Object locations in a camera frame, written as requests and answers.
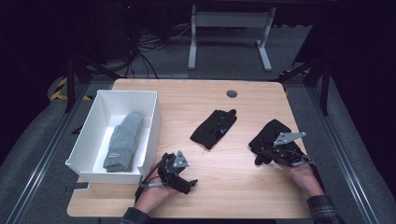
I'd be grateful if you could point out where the bundle of floor cables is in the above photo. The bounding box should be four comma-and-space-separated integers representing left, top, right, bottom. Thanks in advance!
124, 23, 194, 79

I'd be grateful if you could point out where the yellow black floor tape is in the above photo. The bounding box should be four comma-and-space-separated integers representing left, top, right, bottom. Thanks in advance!
49, 77, 93, 102

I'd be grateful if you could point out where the person's right hand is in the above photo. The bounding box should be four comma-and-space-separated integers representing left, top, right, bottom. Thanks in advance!
278, 162, 325, 198

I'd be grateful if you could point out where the black metal stand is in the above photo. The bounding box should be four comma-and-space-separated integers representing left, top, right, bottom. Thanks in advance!
64, 55, 123, 114
268, 55, 332, 117

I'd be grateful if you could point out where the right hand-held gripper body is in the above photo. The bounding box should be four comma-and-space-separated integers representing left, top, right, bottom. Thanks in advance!
272, 132, 312, 167

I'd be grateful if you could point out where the metal floor rail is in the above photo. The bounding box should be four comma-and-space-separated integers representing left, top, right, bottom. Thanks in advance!
5, 81, 92, 224
306, 85, 380, 224

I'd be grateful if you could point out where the grey mitten with label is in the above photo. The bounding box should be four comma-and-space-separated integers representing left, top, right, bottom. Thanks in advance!
103, 111, 145, 173

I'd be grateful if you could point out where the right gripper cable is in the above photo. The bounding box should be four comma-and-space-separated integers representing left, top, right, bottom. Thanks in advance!
303, 158, 326, 192

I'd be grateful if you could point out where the white desk frame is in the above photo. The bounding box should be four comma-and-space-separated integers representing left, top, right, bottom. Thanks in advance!
187, 4, 276, 72

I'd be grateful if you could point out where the person's left hand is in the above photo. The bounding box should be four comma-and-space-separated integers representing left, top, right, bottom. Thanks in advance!
134, 171, 178, 214

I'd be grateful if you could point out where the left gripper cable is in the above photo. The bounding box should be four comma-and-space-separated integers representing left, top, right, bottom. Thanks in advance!
134, 174, 164, 203

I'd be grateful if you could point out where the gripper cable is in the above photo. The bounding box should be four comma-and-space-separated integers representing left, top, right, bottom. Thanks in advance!
303, 158, 326, 192
134, 174, 164, 203

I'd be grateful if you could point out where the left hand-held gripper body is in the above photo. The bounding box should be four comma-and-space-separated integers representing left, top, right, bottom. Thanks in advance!
157, 150, 191, 188

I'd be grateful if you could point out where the white rectangular box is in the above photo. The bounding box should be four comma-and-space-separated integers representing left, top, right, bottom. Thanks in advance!
64, 90, 163, 185

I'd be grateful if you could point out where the black glove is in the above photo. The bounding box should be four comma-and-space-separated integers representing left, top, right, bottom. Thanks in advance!
190, 108, 238, 150
247, 119, 301, 166

